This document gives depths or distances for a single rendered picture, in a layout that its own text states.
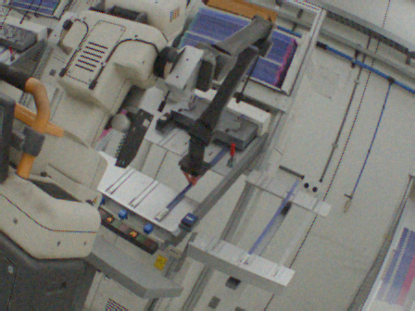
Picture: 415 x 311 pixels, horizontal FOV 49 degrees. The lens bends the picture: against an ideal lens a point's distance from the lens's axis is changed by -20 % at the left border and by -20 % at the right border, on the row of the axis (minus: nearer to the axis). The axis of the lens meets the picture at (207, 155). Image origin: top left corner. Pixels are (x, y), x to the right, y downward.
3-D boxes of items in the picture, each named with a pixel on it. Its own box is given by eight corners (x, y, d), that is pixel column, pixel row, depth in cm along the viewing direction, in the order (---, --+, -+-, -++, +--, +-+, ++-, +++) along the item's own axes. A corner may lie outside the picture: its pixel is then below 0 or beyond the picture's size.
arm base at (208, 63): (170, 48, 131) (213, 63, 127) (186, 40, 137) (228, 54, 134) (165, 77, 136) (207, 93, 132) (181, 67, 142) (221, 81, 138)
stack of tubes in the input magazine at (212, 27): (275, 86, 227) (295, 37, 227) (174, 49, 244) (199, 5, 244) (281, 93, 238) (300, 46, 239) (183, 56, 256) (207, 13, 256)
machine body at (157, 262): (142, 359, 212) (194, 258, 212) (35, 286, 235) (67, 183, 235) (187, 339, 273) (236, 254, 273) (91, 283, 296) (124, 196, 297)
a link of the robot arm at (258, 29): (257, 7, 170) (282, 21, 169) (245, 34, 180) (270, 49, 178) (191, 46, 138) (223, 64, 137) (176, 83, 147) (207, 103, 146)
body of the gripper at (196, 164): (187, 156, 203) (188, 141, 199) (211, 168, 200) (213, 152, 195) (177, 166, 199) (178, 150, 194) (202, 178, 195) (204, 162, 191)
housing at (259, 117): (258, 149, 234) (263, 122, 225) (161, 106, 251) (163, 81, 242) (266, 140, 240) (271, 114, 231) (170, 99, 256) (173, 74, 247)
